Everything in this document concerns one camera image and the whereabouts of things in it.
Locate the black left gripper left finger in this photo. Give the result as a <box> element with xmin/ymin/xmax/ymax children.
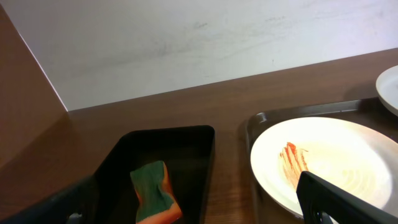
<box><xmin>1</xmin><ymin>177</ymin><xmax>93</xmax><ymax>224</ymax></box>

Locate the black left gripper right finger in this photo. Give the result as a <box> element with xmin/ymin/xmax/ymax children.
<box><xmin>296</xmin><ymin>171</ymin><xmax>397</xmax><ymax>224</ymax></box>

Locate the white plate with orange smear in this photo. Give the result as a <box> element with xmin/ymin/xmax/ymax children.
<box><xmin>250</xmin><ymin>117</ymin><xmax>397</xmax><ymax>222</ymax></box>

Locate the green and orange sponge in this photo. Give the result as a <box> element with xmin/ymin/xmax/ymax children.
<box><xmin>130</xmin><ymin>161</ymin><xmax>183</xmax><ymax>224</ymax></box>

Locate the brown serving tray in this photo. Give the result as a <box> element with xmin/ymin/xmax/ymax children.
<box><xmin>245</xmin><ymin>97</ymin><xmax>397</xmax><ymax>223</ymax></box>

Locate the black sponge tray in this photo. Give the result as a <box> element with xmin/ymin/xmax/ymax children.
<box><xmin>95</xmin><ymin>126</ymin><xmax>215</xmax><ymax>223</ymax></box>

